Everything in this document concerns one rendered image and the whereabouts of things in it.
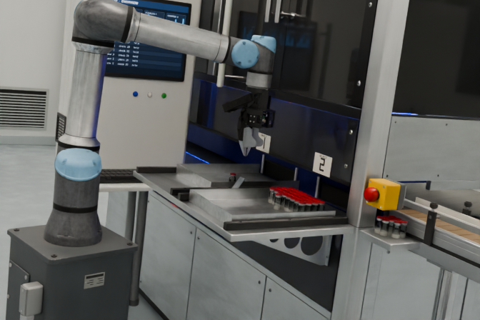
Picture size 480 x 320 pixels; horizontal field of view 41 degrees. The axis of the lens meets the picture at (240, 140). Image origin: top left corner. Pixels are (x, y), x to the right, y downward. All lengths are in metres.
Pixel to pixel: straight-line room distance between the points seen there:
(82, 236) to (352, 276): 0.76
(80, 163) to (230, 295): 1.00
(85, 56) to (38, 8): 5.25
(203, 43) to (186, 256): 1.30
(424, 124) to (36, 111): 5.61
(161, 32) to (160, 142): 0.96
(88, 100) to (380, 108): 0.80
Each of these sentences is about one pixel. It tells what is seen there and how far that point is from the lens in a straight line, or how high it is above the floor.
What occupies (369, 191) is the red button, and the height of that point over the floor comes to 1.00.
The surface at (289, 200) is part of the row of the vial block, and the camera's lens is 1.89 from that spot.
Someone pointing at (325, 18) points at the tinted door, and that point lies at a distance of 2.01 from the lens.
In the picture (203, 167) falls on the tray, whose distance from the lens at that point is 2.28.
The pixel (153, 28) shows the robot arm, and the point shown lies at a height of 1.36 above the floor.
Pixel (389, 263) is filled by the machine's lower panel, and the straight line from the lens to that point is 1.98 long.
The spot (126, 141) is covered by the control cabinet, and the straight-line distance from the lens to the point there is 2.52.
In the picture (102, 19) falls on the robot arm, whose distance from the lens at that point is 1.67.
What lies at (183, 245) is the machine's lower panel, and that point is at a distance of 2.81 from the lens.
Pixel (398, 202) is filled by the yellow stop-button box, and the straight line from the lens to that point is 1.79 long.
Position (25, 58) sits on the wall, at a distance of 7.04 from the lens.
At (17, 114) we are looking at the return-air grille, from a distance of 7.07.
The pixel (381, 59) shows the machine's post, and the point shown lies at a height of 1.35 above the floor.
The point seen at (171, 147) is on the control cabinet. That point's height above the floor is 0.90.
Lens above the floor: 1.36
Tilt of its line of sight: 9 degrees down
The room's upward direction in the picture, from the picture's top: 7 degrees clockwise
